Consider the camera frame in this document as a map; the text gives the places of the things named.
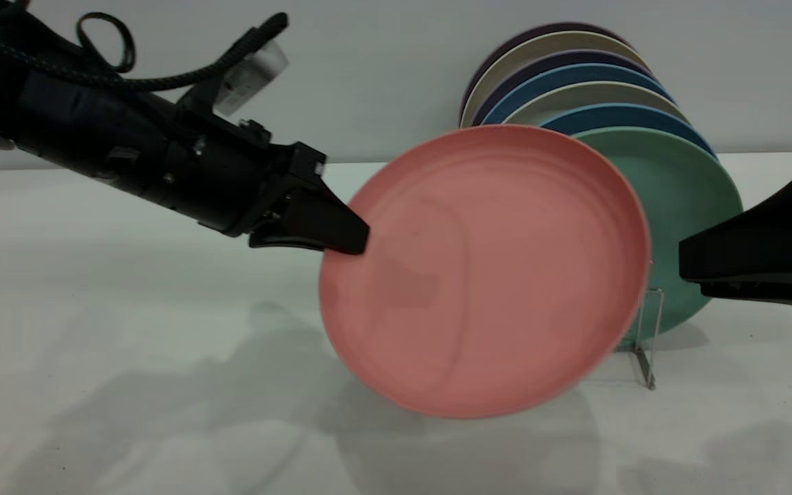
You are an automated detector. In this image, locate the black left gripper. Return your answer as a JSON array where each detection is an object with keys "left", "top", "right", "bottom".
[{"left": 183, "top": 118, "right": 371, "bottom": 257}]

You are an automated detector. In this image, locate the pink plastic plate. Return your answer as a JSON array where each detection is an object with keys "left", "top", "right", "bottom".
[{"left": 318, "top": 124, "right": 652, "bottom": 420}]

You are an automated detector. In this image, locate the green plastic plate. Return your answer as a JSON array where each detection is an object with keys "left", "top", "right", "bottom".
[{"left": 571, "top": 127, "right": 745, "bottom": 342}]

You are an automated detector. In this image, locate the blue plastic plate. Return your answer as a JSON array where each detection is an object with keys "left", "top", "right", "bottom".
[
  {"left": 480, "top": 64, "right": 675, "bottom": 127},
  {"left": 539, "top": 103, "right": 718, "bottom": 160}
]

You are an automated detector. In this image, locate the beige plastic plate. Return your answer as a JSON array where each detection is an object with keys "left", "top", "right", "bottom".
[
  {"left": 461, "top": 31, "right": 644, "bottom": 129},
  {"left": 503, "top": 81, "right": 689, "bottom": 128}
]

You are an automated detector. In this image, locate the purple plastic plate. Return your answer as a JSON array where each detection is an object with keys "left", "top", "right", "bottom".
[
  {"left": 470, "top": 49, "right": 655, "bottom": 127},
  {"left": 459, "top": 22, "right": 634, "bottom": 121}
]

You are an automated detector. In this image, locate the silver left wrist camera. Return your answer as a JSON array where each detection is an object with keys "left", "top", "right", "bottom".
[{"left": 177, "top": 40, "right": 291, "bottom": 119}]

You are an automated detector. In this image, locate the metal wire plate rack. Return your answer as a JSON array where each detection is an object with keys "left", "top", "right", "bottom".
[{"left": 616, "top": 261, "right": 665, "bottom": 391}]

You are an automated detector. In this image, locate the black braided cable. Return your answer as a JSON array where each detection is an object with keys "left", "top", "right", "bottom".
[{"left": 0, "top": 10, "right": 290, "bottom": 94}]

